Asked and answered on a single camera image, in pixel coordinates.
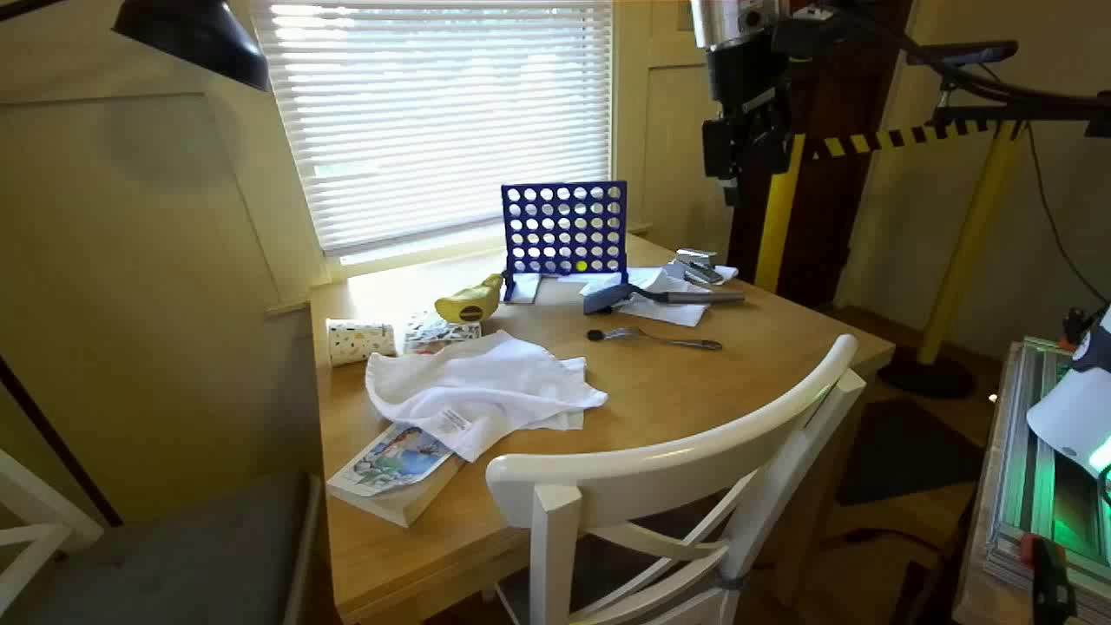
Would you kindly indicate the black round game disc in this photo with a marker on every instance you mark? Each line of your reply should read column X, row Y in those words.
column 594, row 335

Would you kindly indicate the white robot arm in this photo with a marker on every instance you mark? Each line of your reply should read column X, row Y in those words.
column 754, row 49

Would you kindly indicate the yellow banana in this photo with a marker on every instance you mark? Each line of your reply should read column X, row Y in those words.
column 470, row 302

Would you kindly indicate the blue connect four grid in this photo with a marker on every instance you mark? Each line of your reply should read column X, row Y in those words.
column 561, row 230

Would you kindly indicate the white cloth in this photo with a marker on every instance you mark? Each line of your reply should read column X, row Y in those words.
column 481, row 389

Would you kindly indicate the white paper sheets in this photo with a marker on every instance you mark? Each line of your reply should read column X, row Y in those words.
column 664, row 278

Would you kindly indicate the patterned small box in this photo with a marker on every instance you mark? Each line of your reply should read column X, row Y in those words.
column 429, row 335

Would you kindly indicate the white wooden chair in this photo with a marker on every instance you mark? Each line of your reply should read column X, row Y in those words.
column 698, row 509

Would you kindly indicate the white dotted cup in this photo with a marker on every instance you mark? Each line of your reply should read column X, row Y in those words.
column 353, row 343

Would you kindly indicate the book with colourful cover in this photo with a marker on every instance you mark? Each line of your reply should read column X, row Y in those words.
column 396, row 475

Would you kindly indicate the white window blind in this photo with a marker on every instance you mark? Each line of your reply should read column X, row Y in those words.
column 411, row 116

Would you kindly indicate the black desk lamp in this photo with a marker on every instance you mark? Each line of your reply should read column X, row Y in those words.
column 204, row 33

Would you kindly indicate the yellow black tripod stand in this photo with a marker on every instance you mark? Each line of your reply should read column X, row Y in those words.
column 1005, row 111

